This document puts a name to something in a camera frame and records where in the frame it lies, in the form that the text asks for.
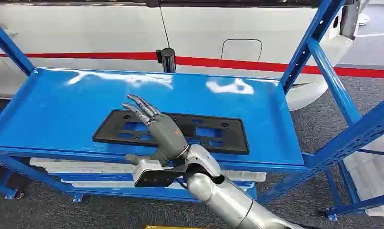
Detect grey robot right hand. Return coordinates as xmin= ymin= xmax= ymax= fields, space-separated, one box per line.
xmin=121 ymin=94 xmax=191 ymax=167

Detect black plastic plate frame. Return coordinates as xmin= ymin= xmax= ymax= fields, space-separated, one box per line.
xmin=92 ymin=109 xmax=250 ymax=156

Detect white plastic trim part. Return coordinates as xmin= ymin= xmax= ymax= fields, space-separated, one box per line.
xmin=29 ymin=157 xmax=267 ymax=183
xmin=60 ymin=179 xmax=253 ymax=190

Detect blue metal shelf rack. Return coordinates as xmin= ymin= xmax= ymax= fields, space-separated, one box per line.
xmin=0 ymin=0 xmax=384 ymax=222

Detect white car body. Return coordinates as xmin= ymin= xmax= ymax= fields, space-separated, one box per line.
xmin=0 ymin=0 xmax=370 ymax=111

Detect white panel part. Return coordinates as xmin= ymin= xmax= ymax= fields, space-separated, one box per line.
xmin=342 ymin=128 xmax=384 ymax=219

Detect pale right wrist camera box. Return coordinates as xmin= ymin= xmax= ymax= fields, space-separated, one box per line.
xmin=132 ymin=159 xmax=188 ymax=188

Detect black post with antenna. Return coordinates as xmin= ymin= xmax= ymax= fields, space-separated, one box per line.
xmin=155 ymin=4 xmax=177 ymax=73

